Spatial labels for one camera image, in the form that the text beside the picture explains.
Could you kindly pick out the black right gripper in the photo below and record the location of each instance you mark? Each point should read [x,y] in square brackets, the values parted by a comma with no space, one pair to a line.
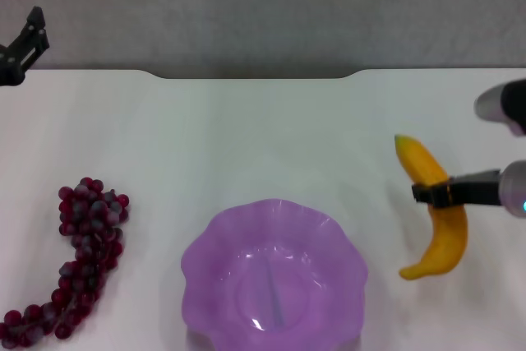
[476,192]

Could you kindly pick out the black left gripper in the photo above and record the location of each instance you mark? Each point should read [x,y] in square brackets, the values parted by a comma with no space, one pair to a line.
[10,69]

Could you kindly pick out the yellow banana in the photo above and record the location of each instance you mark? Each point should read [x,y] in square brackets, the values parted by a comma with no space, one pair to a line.
[419,162]

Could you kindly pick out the red grape bunch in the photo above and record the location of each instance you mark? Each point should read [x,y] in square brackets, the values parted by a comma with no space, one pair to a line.
[88,236]

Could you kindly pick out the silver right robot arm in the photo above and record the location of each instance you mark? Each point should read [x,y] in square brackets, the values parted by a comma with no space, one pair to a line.
[513,188]

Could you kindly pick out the purple scalloped plastic plate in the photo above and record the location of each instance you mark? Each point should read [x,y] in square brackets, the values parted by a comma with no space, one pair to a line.
[312,252]

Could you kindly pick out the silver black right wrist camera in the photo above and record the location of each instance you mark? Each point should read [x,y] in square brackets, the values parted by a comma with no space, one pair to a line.
[505,102]

